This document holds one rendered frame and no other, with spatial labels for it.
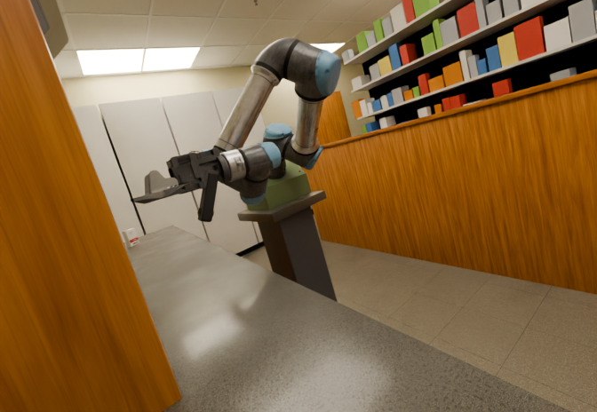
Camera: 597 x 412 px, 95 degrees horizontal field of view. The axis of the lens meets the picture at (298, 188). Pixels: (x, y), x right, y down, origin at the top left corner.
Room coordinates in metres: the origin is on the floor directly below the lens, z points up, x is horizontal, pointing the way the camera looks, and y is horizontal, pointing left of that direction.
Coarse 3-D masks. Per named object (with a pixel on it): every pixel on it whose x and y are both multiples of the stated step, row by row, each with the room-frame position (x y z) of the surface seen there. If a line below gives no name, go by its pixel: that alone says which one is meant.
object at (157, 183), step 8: (152, 176) 0.55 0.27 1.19; (160, 176) 0.56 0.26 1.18; (152, 184) 0.55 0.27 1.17; (160, 184) 0.56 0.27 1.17; (168, 184) 0.57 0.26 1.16; (176, 184) 0.59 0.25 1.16; (152, 192) 0.54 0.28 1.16; (160, 192) 0.55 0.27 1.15; (136, 200) 0.52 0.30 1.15; (144, 200) 0.53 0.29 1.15; (152, 200) 0.54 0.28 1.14
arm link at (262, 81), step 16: (272, 48) 0.84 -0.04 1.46; (288, 48) 0.82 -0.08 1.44; (256, 64) 0.84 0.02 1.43; (272, 64) 0.84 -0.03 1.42; (256, 80) 0.84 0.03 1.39; (272, 80) 0.85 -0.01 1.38; (240, 96) 0.85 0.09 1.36; (256, 96) 0.83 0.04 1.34; (240, 112) 0.82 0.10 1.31; (256, 112) 0.84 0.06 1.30; (224, 128) 0.82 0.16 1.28; (240, 128) 0.81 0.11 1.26; (224, 144) 0.80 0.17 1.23; (240, 144) 0.82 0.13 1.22
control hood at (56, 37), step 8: (40, 0) 0.46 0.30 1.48; (48, 0) 0.48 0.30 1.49; (48, 8) 0.49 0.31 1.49; (56, 8) 0.51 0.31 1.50; (48, 16) 0.50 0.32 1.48; (56, 16) 0.52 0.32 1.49; (56, 24) 0.54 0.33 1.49; (48, 32) 0.53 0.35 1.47; (56, 32) 0.55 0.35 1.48; (64, 32) 0.58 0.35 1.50; (48, 40) 0.54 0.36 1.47; (56, 40) 0.56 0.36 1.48; (64, 40) 0.59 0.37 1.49; (56, 48) 0.58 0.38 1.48; (56, 56) 0.60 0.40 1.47
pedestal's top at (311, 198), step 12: (312, 192) 1.34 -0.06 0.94; (324, 192) 1.30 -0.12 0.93; (288, 204) 1.19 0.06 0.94; (300, 204) 1.20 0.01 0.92; (312, 204) 1.24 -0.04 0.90; (240, 216) 1.33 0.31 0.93; (252, 216) 1.23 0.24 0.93; (264, 216) 1.15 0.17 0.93; (276, 216) 1.11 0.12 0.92; (288, 216) 1.15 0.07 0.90
